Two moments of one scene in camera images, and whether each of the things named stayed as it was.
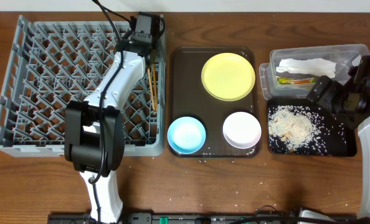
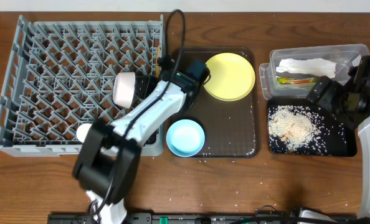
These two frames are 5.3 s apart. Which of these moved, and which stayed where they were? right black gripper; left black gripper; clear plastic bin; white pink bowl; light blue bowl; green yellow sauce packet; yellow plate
Moved: left black gripper; white pink bowl
Stayed: clear plastic bin; light blue bowl; yellow plate; right black gripper; green yellow sauce packet
